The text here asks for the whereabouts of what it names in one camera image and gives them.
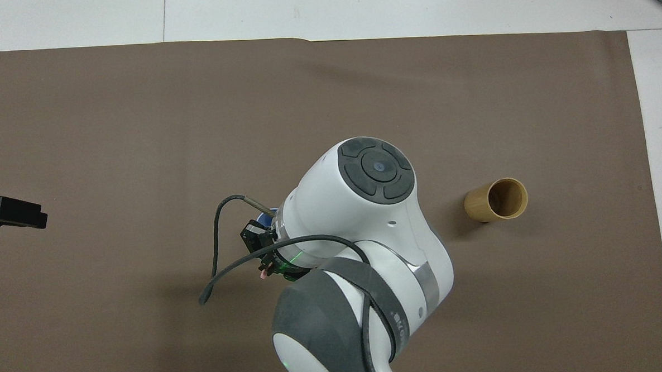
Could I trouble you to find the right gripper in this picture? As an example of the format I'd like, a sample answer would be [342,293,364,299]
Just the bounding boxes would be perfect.
[239,216,313,284]

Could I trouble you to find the bamboo cup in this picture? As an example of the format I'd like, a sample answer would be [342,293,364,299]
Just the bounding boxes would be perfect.
[463,177,530,225]

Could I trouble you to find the black cable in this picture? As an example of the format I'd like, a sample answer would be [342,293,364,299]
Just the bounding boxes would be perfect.
[194,188,400,372]

